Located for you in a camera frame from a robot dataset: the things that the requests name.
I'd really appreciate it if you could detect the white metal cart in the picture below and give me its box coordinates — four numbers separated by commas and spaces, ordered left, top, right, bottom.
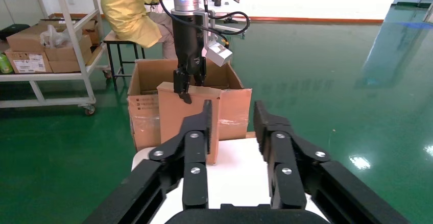
0, 0, 112, 116

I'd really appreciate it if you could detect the black case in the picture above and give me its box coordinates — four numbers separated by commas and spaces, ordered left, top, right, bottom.
0, 23, 31, 41

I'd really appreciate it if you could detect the large open cardboard box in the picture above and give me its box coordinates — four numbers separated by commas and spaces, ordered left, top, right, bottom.
127, 58, 253, 152

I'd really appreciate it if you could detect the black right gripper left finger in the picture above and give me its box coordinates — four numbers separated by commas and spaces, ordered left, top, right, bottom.
83, 99, 213, 224

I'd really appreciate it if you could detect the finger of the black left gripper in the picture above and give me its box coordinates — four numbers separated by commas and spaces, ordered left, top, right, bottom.
194, 57, 207, 87
173, 67, 193, 105

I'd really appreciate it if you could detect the person in yellow coat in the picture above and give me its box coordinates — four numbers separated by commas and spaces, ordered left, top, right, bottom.
100, 0, 179, 60

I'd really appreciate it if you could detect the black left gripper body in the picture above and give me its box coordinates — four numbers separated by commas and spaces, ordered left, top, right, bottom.
172, 11, 207, 77

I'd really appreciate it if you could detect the cardboard box with shipping label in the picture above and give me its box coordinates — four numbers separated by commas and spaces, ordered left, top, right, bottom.
5, 49, 54, 74

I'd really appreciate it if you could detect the brown cardboard box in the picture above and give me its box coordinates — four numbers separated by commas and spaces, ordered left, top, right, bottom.
6, 26, 52, 53
44, 35, 93, 63
49, 48, 93, 73
38, 13, 68, 31
82, 19, 102, 46

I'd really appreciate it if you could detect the small cardboard box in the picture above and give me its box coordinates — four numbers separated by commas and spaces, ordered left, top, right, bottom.
156, 82, 222, 165

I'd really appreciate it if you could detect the black metal stool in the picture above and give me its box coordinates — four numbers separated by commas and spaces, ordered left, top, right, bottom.
103, 30, 146, 92

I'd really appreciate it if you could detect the white plastic bag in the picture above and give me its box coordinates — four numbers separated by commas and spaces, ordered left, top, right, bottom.
40, 24, 73, 49

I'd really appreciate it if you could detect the black looped cable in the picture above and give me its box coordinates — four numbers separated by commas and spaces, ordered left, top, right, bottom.
203, 11, 251, 37

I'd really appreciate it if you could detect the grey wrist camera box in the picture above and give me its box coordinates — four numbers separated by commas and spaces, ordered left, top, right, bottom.
202, 11, 233, 68

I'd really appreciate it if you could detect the green bottle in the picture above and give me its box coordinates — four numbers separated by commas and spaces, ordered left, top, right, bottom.
0, 53, 14, 74

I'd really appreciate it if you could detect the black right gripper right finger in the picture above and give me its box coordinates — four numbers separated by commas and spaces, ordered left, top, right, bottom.
253, 100, 410, 224

